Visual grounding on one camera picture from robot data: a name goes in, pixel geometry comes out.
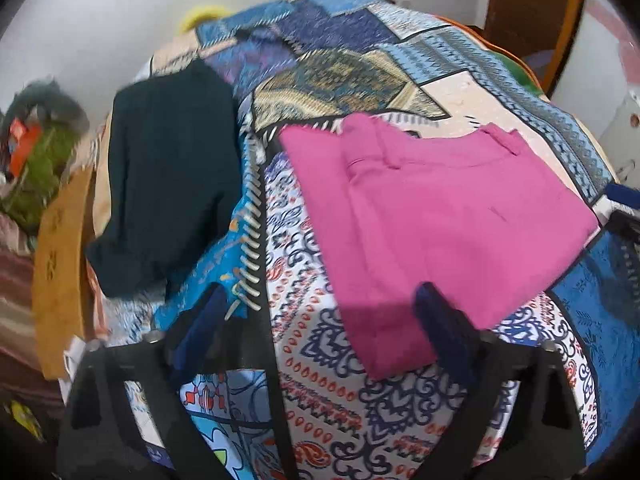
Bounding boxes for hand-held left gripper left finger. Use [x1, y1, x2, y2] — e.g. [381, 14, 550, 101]
[55, 282, 229, 480]

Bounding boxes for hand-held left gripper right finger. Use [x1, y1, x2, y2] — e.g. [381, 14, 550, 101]
[412, 282, 587, 480]

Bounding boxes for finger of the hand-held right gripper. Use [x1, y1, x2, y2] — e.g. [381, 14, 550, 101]
[605, 210, 640, 246]
[604, 183, 640, 211]

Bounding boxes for pink pants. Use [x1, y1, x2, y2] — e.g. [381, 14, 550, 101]
[277, 112, 601, 382]

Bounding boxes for dark pants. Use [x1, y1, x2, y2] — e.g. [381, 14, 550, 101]
[86, 59, 246, 302]

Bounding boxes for white plastic appliance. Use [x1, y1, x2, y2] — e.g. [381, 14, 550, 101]
[597, 85, 640, 182]

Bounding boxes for wooden board with cutouts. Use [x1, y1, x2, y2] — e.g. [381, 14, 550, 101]
[32, 166, 99, 382]

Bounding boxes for purple cloth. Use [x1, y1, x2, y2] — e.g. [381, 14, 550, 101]
[524, 50, 557, 82]

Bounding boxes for white sliding wardrobe door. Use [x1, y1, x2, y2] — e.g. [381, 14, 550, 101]
[550, 0, 640, 186]

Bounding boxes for striped pink curtain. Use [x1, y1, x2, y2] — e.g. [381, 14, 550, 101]
[0, 215, 47, 363]

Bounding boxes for wooden door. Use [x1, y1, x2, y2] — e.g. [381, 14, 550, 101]
[484, 0, 587, 69]

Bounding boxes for green clothes pile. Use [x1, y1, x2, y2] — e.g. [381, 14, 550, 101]
[0, 125, 77, 233]

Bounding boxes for orange box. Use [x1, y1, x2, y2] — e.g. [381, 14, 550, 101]
[7, 119, 44, 177]

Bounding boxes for patchwork printed bedsheet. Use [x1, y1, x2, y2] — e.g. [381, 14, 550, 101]
[85, 0, 622, 480]

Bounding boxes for yellow foam tube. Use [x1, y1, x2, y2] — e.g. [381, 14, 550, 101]
[179, 5, 232, 32]

